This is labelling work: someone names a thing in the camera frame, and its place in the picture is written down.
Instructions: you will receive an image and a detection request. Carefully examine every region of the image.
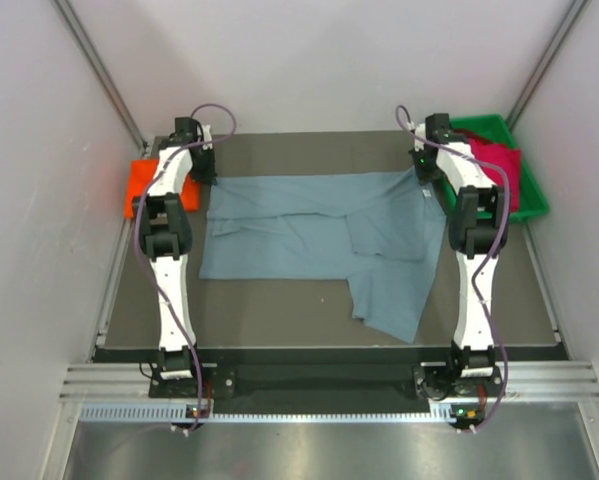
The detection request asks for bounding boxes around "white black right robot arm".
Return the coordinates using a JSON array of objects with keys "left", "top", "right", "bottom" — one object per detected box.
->
[{"left": 407, "top": 113, "right": 512, "bottom": 398}]

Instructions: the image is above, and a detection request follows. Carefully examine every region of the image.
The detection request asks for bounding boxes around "green plastic bin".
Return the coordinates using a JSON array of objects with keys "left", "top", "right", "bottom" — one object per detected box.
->
[{"left": 450, "top": 114, "right": 549, "bottom": 223}]

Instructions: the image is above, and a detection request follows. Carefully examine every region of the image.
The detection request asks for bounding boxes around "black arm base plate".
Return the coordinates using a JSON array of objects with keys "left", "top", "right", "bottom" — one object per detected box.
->
[{"left": 148, "top": 363, "right": 505, "bottom": 401}]

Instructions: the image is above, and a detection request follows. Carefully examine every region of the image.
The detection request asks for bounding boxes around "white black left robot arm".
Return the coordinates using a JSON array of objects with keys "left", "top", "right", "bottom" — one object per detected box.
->
[{"left": 132, "top": 117, "right": 214, "bottom": 398}]

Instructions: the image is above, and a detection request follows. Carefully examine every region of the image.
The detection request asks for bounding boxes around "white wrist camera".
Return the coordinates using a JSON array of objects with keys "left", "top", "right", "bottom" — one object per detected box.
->
[
  {"left": 410, "top": 123, "right": 426, "bottom": 152},
  {"left": 200, "top": 124, "right": 214, "bottom": 150}
]

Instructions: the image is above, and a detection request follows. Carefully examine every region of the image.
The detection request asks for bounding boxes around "dark red t shirt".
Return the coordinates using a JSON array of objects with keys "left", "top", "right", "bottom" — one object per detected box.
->
[{"left": 453, "top": 129, "right": 484, "bottom": 143}]

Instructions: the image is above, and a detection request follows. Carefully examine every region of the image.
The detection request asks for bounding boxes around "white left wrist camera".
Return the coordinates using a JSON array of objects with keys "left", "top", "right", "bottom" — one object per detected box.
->
[{"left": 200, "top": 124, "right": 214, "bottom": 150}]

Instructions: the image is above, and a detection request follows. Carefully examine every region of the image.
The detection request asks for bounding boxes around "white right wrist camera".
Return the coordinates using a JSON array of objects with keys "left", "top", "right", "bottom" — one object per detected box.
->
[{"left": 410, "top": 123, "right": 426, "bottom": 152}]

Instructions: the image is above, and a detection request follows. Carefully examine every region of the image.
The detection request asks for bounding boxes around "orange folded t shirt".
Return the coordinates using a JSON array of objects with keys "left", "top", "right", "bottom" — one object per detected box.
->
[{"left": 122, "top": 159, "right": 201, "bottom": 220}]

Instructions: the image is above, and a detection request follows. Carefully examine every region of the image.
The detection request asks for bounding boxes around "grey slotted cable duct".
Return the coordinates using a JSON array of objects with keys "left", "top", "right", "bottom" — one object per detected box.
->
[{"left": 79, "top": 402, "right": 477, "bottom": 424}]

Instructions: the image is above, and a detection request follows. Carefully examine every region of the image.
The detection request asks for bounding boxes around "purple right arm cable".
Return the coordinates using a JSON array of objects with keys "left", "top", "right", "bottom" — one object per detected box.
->
[{"left": 394, "top": 104, "right": 511, "bottom": 432}]

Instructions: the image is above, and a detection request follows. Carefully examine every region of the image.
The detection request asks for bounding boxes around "pink t shirt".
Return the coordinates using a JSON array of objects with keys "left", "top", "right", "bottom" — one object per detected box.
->
[{"left": 469, "top": 138, "right": 522, "bottom": 213}]

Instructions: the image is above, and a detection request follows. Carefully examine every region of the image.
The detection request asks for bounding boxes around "blue grey t shirt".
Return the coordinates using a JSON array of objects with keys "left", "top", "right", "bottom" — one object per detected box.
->
[{"left": 199, "top": 170, "right": 446, "bottom": 343}]

